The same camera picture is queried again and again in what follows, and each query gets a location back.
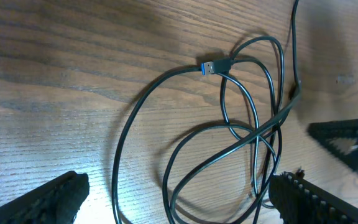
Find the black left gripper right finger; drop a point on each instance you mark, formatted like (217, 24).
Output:
(299, 201)

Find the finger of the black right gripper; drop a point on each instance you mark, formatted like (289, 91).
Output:
(340, 138)

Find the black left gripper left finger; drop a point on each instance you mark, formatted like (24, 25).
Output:
(56, 202)

